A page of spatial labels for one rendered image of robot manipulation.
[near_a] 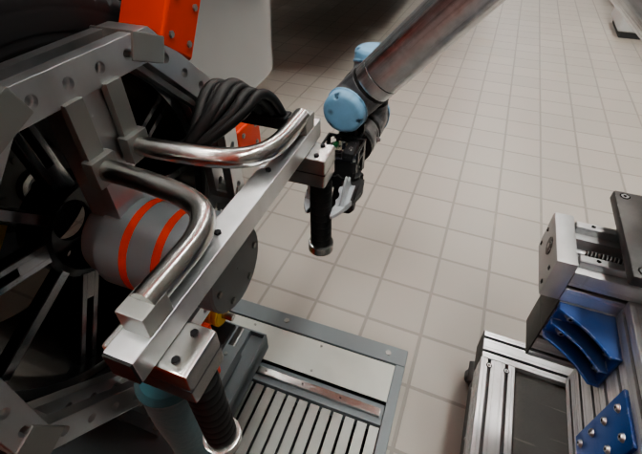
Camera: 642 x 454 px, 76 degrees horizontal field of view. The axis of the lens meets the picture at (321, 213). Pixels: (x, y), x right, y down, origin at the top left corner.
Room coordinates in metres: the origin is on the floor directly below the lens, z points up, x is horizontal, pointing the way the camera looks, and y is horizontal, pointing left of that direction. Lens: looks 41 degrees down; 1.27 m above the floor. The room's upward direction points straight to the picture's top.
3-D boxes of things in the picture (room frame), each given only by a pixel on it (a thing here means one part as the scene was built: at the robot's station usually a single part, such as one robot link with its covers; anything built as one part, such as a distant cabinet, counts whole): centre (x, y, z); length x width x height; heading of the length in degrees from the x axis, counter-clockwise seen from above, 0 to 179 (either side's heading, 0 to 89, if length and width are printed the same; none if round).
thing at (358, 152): (0.64, -0.05, 0.86); 0.12 x 0.08 x 0.09; 160
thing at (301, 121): (0.48, 0.13, 1.03); 0.19 x 0.18 x 0.11; 70
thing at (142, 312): (0.30, 0.20, 1.03); 0.19 x 0.18 x 0.11; 70
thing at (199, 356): (0.20, 0.14, 0.93); 0.09 x 0.05 x 0.05; 70
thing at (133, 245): (0.41, 0.21, 0.85); 0.21 x 0.14 x 0.14; 70
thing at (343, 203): (0.54, -0.04, 0.85); 0.09 x 0.03 x 0.06; 168
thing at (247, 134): (0.73, 0.18, 0.85); 0.09 x 0.08 x 0.07; 160
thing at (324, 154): (0.52, 0.03, 0.93); 0.09 x 0.05 x 0.05; 70
